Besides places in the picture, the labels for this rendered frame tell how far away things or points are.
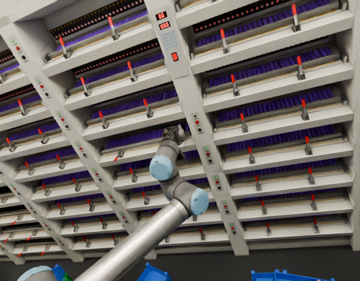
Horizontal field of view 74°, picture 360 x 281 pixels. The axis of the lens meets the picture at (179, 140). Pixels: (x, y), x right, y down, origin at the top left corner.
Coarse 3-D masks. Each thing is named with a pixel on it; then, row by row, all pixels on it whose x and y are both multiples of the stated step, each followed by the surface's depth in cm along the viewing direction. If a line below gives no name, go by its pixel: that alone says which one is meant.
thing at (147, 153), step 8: (192, 136) 119; (104, 144) 150; (184, 144) 124; (192, 144) 122; (96, 152) 141; (128, 152) 137; (136, 152) 134; (144, 152) 132; (152, 152) 130; (96, 160) 140; (104, 160) 140; (112, 160) 138; (120, 160) 137; (128, 160) 137; (136, 160) 136
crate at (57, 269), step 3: (57, 264) 145; (57, 267) 144; (60, 267) 146; (54, 270) 148; (57, 270) 145; (60, 270) 145; (63, 270) 147; (57, 273) 143; (60, 273) 145; (63, 273) 147; (57, 276) 142; (60, 276) 144; (63, 276) 146; (57, 279) 142; (60, 279) 144
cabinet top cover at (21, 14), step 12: (36, 0) 99; (48, 0) 98; (60, 0) 99; (72, 0) 107; (12, 12) 103; (24, 12) 102; (36, 12) 104; (48, 12) 114; (0, 24) 107; (0, 36) 127
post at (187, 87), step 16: (144, 0) 92; (160, 0) 91; (176, 32) 96; (176, 80) 106; (192, 80) 105; (192, 96) 109; (192, 112) 113; (208, 112) 122; (192, 128) 117; (208, 128) 116; (208, 144) 121; (208, 176) 132; (224, 176) 130; (224, 192) 136; (224, 224) 149; (240, 224) 150; (240, 240) 155
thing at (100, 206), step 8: (56, 200) 186; (64, 200) 183; (72, 200) 179; (80, 200) 176; (88, 200) 165; (96, 200) 169; (104, 200) 168; (48, 208) 182; (56, 208) 183; (64, 208) 180; (72, 208) 176; (80, 208) 173; (88, 208) 171; (96, 208) 168; (104, 208) 165; (48, 216) 180; (56, 216) 177; (64, 216) 175; (72, 216) 174; (80, 216) 173
